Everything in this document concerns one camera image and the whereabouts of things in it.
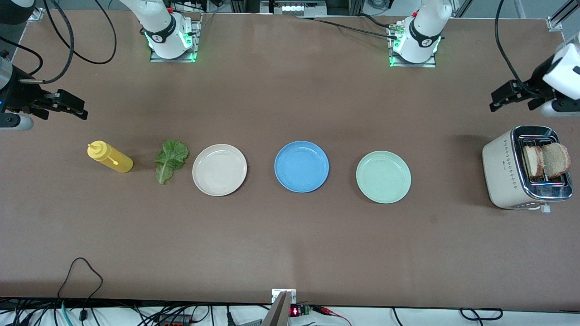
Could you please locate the yellow mustard squeeze bottle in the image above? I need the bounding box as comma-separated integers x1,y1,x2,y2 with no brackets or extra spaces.
87,140,134,174

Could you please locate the bread slice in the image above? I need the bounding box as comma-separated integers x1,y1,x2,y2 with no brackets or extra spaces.
541,143,571,178
523,145,544,178

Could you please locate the green lettuce leaf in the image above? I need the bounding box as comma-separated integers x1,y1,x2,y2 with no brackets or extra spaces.
154,140,189,185

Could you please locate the light green round plate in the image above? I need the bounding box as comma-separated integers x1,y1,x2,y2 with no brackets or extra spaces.
356,151,412,204

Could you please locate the beige round plate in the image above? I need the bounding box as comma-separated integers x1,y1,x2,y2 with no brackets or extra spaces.
192,144,248,197

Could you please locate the blue round plate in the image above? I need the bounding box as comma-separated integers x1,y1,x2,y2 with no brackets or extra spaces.
274,140,330,194

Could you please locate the beige chrome toaster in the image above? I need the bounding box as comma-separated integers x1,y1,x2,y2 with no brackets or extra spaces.
482,125,574,213

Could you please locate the white vented box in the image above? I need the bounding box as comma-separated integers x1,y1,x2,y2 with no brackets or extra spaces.
261,0,327,16

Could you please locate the red clip lead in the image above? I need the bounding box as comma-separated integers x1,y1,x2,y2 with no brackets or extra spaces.
315,306,352,326

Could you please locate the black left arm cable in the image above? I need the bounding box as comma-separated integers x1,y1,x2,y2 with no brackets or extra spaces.
495,0,535,89

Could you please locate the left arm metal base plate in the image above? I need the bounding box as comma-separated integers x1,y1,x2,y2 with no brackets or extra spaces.
389,23,438,68

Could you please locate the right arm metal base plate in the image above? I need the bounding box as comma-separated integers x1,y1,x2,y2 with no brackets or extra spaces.
150,13,201,63

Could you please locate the thin black looped cable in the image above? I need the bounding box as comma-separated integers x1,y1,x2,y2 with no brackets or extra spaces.
57,257,104,317

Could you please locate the black cable to arm base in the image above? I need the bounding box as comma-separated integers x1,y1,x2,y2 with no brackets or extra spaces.
295,13,401,41

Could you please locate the coiled black cable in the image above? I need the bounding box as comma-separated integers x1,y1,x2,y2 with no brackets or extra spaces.
459,307,503,320

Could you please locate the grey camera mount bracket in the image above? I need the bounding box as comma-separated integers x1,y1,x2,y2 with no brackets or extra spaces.
263,289,297,326

